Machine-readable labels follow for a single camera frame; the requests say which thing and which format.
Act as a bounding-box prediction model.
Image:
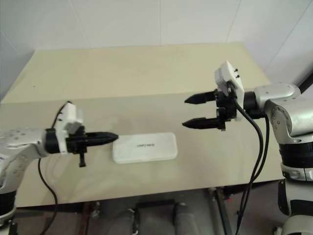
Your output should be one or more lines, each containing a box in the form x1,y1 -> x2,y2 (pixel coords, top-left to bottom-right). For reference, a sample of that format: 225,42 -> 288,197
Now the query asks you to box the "white plastic pencil case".
112,132 -> 178,165

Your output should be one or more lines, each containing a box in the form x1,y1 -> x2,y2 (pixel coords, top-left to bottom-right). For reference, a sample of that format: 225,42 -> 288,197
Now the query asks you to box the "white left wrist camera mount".
53,102 -> 84,155

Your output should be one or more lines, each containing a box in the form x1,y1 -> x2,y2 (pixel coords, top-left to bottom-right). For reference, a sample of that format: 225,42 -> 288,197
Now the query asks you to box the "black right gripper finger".
181,117 -> 221,130
184,91 -> 218,105

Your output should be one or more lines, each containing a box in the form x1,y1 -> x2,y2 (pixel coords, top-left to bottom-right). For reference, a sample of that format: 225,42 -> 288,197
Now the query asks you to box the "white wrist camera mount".
214,60 -> 246,122
53,102 -> 84,155

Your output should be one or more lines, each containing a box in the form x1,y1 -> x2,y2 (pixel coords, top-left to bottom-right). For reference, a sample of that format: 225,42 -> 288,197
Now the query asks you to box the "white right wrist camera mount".
214,60 -> 246,122

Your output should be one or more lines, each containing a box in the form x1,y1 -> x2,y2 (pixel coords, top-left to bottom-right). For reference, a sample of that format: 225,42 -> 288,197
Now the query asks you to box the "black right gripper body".
214,81 -> 238,132

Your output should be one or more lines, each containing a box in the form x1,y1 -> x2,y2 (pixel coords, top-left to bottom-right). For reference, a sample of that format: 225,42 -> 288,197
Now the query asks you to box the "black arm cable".
37,156 -> 59,235
233,97 -> 270,235

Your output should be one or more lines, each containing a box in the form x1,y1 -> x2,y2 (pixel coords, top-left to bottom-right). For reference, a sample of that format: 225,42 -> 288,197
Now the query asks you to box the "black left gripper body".
65,125 -> 88,168

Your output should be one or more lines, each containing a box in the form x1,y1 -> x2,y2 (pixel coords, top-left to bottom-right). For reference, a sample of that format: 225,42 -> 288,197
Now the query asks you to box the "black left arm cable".
37,156 -> 59,235

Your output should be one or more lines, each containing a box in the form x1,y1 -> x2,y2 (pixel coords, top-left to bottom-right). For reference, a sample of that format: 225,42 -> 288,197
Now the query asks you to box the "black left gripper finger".
85,131 -> 119,140
85,138 -> 117,146

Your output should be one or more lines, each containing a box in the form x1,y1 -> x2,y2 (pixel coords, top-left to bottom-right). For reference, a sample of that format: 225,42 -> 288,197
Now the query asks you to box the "black diagonal bar at wall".
299,76 -> 313,92

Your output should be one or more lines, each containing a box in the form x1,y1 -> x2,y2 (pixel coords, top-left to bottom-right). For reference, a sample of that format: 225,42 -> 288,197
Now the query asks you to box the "black metal table leg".
212,187 -> 230,235

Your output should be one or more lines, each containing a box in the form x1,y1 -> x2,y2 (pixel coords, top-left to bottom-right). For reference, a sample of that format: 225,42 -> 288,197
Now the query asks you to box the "dark grey rounded shape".
114,207 -> 138,235
174,202 -> 199,235

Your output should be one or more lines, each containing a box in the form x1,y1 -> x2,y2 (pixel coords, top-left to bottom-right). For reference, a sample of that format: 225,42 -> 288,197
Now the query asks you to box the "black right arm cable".
233,97 -> 270,235

